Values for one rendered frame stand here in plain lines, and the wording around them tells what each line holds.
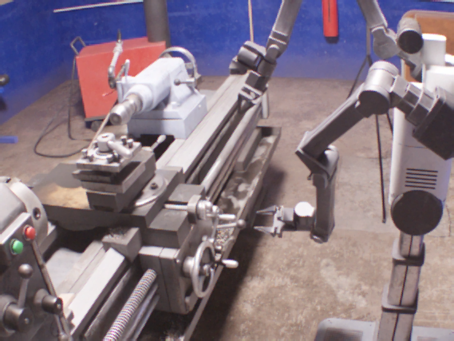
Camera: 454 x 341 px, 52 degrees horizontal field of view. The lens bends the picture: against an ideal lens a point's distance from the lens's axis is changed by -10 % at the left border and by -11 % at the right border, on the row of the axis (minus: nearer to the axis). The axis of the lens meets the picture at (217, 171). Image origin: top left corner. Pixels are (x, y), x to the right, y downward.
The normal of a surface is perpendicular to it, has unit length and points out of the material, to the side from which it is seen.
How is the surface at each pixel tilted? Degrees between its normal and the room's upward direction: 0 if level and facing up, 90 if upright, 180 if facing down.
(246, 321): 0
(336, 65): 90
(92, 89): 90
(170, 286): 90
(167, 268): 90
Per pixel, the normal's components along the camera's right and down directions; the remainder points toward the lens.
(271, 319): -0.09, -0.88
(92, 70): 0.06, 0.47
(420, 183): -0.32, 0.62
